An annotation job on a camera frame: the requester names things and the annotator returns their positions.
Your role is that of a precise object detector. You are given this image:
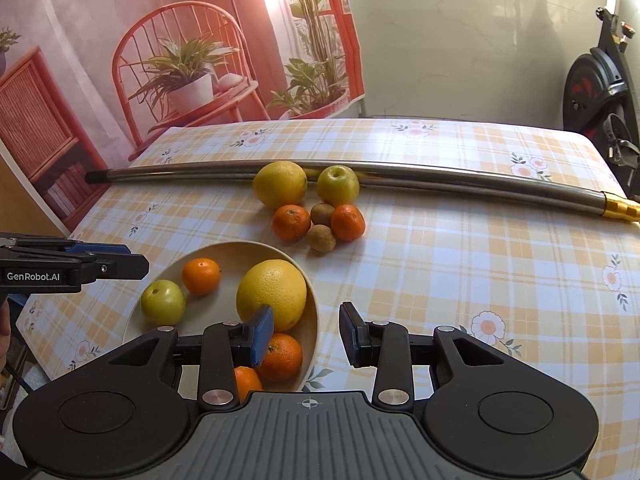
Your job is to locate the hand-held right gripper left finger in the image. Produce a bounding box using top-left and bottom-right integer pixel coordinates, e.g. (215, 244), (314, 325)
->
(107, 304), (276, 408)

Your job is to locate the yellow checked floral tablecloth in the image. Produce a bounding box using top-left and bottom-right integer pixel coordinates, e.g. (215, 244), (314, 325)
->
(15, 117), (640, 479)

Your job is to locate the orange tangerine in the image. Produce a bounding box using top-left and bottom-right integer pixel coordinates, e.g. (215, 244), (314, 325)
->
(272, 204), (312, 242)
(181, 257), (222, 297)
(234, 366), (264, 404)
(255, 332), (304, 382)
(331, 203), (366, 242)

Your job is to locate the green apple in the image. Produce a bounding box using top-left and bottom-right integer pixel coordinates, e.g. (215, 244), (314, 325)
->
(317, 165), (361, 207)
(140, 280), (187, 326)

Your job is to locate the beige round bowl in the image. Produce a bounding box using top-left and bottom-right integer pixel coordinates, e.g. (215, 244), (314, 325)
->
(121, 241), (321, 394)

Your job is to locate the long metal pole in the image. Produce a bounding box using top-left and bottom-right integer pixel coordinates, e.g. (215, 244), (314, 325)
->
(85, 160), (640, 224)

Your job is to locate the printed room scene backdrop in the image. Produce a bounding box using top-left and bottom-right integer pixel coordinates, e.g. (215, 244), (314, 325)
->
(0, 0), (367, 235)

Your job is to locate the black exercise bike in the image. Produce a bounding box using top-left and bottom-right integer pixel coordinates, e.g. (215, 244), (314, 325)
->
(562, 0), (640, 169)

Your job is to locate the brown kiwi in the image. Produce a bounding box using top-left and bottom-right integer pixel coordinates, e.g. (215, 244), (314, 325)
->
(307, 225), (337, 253)
(310, 202), (337, 227)

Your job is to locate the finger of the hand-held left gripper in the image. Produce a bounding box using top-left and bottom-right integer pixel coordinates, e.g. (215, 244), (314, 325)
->
(80, 253), (150, 282)
(0, 232), (132, 262)

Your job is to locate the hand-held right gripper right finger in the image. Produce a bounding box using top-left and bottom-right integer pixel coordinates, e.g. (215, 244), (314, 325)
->
(339, 301), (511, 407)

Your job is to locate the yellow grapefruit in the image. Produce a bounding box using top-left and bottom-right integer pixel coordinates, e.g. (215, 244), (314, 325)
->
(252, 161), (308, 210)
(236, 259), (308, 333)

